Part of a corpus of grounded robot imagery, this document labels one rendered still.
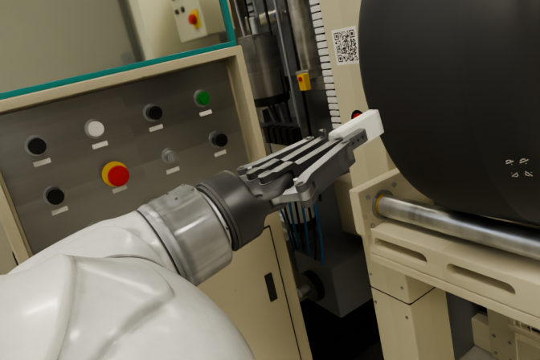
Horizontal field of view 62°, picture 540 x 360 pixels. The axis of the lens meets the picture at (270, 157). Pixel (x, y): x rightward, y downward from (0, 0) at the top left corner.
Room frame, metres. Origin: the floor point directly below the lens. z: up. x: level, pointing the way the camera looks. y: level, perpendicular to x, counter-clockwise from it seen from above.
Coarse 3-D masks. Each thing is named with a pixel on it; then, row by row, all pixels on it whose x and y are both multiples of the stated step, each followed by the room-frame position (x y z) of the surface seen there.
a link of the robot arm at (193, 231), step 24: (168, 192) 0.41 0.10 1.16; (192, 192) 0.39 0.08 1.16; (144, 216) 0.37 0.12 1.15; (168, 216) 0.37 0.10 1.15; (192, 216) 0.37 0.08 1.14; (216, 216) 0.38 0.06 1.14; (168, 240) 0.35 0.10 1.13; (192, 240) 0.36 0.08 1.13; (216, 240) 0.37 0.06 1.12; (192, 264) 0.35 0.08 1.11; (216, 264) 0.37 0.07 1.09
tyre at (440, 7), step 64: (384, 0) 0.62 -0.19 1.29; (448, 0) 0.54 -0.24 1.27; (512, 0) 0.48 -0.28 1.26; (384, 64) 0.61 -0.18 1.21; (448, 64) 0.53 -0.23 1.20; (512, 64) 0.47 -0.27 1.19; (384, 128) 0.63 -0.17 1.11; (448, 128) 0.54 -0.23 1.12; (512, 128) 0.48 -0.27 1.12; (448, 192) 0.61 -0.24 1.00; (512, 192) 0.52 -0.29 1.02
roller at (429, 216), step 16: (384, 208) 0.83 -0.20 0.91; (400, 208) 0.79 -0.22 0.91; (416, 208) 0.77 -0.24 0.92; (432, 208) 0.74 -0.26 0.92; (448, 208) 0.73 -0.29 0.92; (416, 224) 0.77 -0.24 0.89; (432, 224) 0.73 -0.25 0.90; (448, 224) 0.70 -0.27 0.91; (464, 224) 0.68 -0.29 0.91; (480, 224) 0.66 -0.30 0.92; (496, 224) 0.64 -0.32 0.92; (512, 224) 0.63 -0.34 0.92; (480, 240) 0.65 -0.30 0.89; (496, 240) 0.63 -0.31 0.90; (512, 240) 0.61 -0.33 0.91; (528, 240) 0.59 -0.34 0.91; (528, 256) 0.59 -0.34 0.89
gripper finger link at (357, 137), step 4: (352, 132) 0.50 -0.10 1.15; (356, 132) 0.50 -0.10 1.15; (360, 132) 0.49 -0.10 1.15; (364, 132) 0.50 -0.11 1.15; (348, 136) 0.49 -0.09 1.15; (352, 136) 0.49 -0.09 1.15; (356, 136) 0.49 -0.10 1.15; (360, 136) 0.49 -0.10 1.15; (364, 136) 0.49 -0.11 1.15; (344, 140) 0.48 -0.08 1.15; (352, 140) 0.49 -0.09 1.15; (356, 140) 0.49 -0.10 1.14; (360, 140) 0.49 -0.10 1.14; (364, 140) 0.49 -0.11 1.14; (352, 144) 0.49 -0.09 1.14; (356, 144) 0.49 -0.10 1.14; (360, 144) 0.49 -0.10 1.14; (348, 148) 0.46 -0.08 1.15; (352, 148) 0.48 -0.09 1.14; (348, 152) 0.46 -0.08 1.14; (352, 152) 0.46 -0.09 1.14; (352, 156) 0.46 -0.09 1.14
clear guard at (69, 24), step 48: (0, 0) 0.85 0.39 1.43; (48, 0) 0.89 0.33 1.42; (96, 0) 0.93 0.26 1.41; (144, 0) 0.97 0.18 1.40; (192, 0) 1.02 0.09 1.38; (0, 48) 0.84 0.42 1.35; (48, 48) 0.87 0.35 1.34; (96, 48) 0.91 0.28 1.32; (144, 48) 0.96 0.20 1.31; (192, 48) 1.01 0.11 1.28; (0, 96) 0.82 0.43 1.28
